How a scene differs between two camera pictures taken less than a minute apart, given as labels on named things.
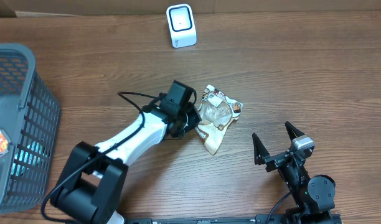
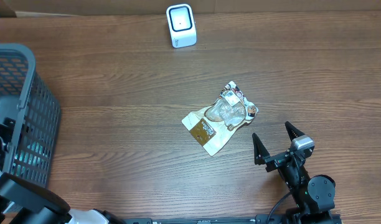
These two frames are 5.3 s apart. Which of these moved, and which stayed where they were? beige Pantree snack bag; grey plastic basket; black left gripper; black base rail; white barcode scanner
Moved: beige Pantree snack bag; black left gripper
Stayed: black base rail; grey plastic basket; white barcode scanner
